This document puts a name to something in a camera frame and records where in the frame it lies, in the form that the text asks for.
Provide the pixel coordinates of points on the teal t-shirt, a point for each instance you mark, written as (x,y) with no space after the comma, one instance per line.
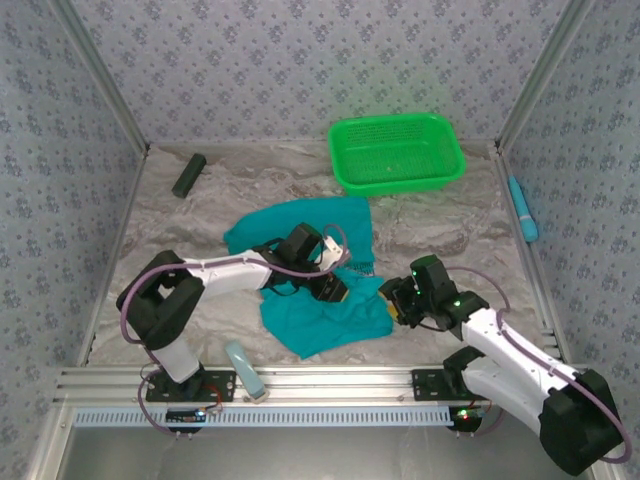
(310,322)

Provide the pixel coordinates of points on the blue cylindrical tube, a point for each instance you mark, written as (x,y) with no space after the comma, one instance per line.
(524,215)

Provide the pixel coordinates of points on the green plastic mesh basket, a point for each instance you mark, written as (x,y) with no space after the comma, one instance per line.
(400,160)

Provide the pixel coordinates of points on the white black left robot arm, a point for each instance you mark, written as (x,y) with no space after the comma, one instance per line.
(225,272)

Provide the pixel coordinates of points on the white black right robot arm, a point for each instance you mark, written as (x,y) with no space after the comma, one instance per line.
(515,395)

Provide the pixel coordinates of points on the light blue flat brush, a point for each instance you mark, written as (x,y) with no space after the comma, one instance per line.
(245,372)

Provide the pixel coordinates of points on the black rectangular block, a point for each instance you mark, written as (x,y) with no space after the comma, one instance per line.
(189,175)

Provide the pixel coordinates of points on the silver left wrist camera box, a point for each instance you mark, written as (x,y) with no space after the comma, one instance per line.
(332,250)

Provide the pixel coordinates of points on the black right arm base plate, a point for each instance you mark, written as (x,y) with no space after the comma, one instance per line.
(425,387)

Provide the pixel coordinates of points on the long aluminium mounting rail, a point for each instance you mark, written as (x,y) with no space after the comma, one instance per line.
(325,385)

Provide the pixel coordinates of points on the aluminium table side rail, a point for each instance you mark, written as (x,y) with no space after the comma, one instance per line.
(131,192)
(538,270)

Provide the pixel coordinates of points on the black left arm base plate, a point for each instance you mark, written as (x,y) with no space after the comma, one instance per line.
(222,385)

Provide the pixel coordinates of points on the aluminium corner post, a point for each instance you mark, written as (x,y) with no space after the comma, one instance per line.
(539,75)
(106,75)

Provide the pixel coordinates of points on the aluminium frame leg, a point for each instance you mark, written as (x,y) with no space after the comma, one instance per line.
(50,442)

